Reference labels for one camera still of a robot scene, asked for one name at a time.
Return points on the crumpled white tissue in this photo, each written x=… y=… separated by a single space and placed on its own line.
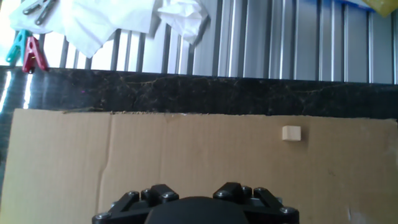
x=183 y=15

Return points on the red clothespin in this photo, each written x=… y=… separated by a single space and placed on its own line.
x=31 y=46

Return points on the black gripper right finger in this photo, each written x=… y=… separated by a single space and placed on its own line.
x=261 y=202

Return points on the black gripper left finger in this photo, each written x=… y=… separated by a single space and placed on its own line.
x=136 y=202

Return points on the yellow tissue pack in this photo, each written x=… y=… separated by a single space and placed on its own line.
x=384 y=6

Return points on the small wooden cube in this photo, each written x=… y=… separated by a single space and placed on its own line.
x=291 y=133

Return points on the brown cardboard sheet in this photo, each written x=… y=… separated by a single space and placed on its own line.
x=217 y=149

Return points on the grey clothespin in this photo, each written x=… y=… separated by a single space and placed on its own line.
x=44 y=13

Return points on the blue white tissue pack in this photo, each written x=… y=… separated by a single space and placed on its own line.
x=357 y=3

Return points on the teal clothespin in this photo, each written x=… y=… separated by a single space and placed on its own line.
x=17 y=46

